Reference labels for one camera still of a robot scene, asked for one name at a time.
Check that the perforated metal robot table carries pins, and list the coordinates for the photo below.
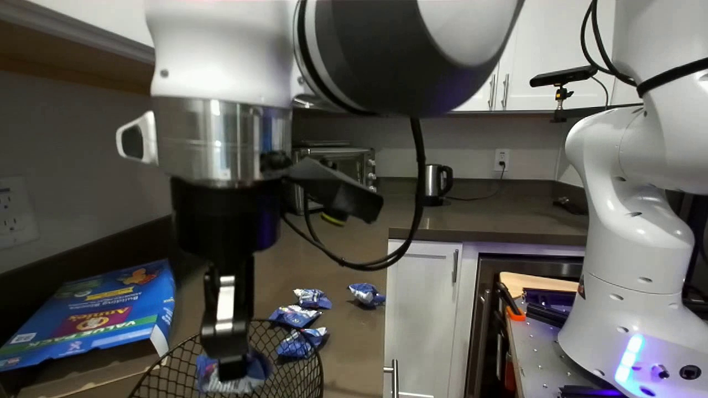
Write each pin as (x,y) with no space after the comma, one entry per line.
(539,362)

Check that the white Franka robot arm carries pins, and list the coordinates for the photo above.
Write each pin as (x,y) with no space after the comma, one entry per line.
(633,257)

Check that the steel electric kettle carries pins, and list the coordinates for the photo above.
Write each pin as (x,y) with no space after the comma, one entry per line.
(439,182)

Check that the blue sachet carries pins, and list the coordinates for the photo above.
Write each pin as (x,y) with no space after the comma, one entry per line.
(313,299)
(293,318)
(258,367)
(366,294)
(301,344)

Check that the white lower cabinet door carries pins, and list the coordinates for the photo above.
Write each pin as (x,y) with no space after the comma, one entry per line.
(423,323)

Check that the small white wall outlet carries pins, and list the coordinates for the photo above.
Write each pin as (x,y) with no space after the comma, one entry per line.
(500,161)

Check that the black camera on tripod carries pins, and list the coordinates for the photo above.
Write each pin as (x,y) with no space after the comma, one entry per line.
(564,76)

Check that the blue snack box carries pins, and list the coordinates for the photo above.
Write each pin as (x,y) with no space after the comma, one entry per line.
(90,313)

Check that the tan wooden board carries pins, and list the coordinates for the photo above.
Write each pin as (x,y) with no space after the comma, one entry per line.
(533,282)

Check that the dark built-in appliance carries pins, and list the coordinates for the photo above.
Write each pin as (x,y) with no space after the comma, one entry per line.
(488,333)

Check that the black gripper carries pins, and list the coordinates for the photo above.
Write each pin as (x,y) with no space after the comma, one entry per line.
(224,218)

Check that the white upper cabinets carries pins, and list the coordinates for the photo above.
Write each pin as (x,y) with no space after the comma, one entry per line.
(544,36)
(90,19)

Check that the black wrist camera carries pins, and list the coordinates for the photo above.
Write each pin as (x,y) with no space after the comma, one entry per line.
(339,193)

